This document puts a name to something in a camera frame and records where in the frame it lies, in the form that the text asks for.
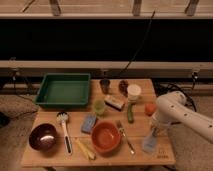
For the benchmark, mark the white cup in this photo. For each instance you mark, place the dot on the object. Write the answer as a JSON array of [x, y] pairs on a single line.
[[134, 92]]

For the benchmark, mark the dark red toy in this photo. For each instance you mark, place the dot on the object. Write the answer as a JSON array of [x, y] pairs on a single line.
[[123, 87]]

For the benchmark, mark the light blue towel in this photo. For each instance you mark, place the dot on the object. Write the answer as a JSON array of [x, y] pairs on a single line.
[[149, 142]]

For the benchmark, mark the orange bowl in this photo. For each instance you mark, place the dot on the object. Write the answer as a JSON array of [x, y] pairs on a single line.
[[105, 137]]

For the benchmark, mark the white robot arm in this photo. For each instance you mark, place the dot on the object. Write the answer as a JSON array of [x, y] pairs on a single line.
[[172, 106]]

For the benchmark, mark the green plastic tray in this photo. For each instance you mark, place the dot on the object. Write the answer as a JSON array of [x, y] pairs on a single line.
[[64, 90]]

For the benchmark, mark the green cucumber toy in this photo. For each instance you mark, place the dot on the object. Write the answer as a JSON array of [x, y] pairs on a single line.
[[130, 116]]

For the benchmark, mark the brush block with black base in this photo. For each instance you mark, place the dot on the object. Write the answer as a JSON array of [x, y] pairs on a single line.
[[114, 102]]

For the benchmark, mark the dark maroon bowl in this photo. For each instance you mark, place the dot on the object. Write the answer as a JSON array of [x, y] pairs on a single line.
[[43, 137]]

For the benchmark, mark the yellow banana toy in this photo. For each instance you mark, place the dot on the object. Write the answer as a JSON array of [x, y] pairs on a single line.
[[89, 154]]

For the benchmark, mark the metal fork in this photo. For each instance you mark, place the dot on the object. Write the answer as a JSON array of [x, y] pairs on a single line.
[[121, 129]]

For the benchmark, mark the dark metal cup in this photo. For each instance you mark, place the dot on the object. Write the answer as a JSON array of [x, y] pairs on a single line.
[[105, 85]]

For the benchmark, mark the orange fruit toy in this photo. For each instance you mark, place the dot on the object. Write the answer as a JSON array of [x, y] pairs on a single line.
[[150, 108]]

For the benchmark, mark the blue sponge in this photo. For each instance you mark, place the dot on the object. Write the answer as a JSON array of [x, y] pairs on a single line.
[[89, 123]]

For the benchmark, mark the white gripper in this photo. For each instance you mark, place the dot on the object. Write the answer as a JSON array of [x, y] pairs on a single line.
[[158, 123]]

